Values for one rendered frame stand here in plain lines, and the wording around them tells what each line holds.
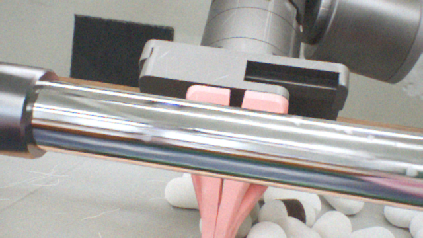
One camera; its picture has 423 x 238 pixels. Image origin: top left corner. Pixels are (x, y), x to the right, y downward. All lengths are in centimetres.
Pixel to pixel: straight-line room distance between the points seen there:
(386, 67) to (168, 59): 14
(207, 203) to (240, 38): 9
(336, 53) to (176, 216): 14
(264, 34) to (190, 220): 12
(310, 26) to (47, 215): 19
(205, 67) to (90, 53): 223
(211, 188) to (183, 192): 10
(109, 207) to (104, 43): 214
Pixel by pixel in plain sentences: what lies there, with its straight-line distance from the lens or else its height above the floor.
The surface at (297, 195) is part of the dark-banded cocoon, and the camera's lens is 34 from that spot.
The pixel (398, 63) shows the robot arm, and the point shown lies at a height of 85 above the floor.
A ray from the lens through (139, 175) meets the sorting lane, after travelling 39.
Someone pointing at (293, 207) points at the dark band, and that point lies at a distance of 32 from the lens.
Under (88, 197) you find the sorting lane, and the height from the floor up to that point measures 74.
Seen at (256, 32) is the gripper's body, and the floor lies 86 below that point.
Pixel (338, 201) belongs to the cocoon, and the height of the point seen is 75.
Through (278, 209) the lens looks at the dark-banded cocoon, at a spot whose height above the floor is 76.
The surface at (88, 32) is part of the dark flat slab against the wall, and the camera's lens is 248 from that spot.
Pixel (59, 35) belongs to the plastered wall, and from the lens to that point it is 255.
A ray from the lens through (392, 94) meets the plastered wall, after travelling 246.
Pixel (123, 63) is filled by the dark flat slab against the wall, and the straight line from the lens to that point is 244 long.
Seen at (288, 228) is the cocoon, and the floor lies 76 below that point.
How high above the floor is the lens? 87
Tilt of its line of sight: 12 degrees down
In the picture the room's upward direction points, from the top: 7 degrees clockwise
